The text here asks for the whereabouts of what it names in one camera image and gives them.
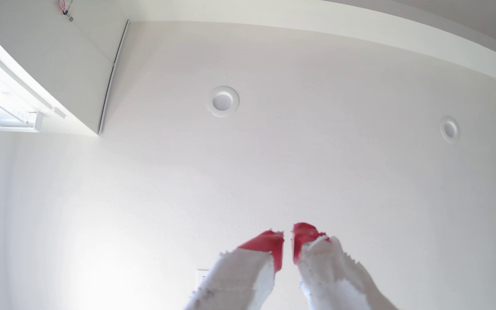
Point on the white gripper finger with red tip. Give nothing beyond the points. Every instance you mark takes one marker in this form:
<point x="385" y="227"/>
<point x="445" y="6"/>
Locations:
<point x="241" y="275"/>
<point x="334" y="275"/>

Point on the round recessed ceiling light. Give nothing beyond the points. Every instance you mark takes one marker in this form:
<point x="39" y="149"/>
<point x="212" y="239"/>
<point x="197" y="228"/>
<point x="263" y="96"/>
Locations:
<point x="449" y="129"/>
<point x="223" y="101"/>

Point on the white window blind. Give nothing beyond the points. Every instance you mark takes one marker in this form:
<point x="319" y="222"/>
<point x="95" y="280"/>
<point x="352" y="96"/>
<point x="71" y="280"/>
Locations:
<point x="2" y="112"/>

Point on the white wall plate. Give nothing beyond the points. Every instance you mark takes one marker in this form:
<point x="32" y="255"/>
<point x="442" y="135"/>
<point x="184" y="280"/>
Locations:
<point x="202" y="276"/>

